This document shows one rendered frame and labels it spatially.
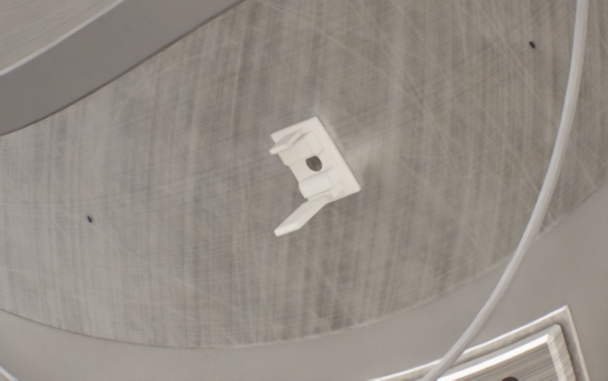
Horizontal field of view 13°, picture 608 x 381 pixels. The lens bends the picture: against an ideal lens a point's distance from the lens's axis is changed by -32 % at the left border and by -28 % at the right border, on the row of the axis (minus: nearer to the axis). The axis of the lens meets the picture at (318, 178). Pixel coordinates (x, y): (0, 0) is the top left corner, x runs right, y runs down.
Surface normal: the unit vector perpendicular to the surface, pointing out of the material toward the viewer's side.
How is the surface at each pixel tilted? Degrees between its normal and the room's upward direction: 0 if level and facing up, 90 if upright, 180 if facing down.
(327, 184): 90
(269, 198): 90
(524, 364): 90
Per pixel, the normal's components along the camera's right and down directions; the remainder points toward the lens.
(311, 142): 0.70, -0.27
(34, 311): -0.49, 0.48
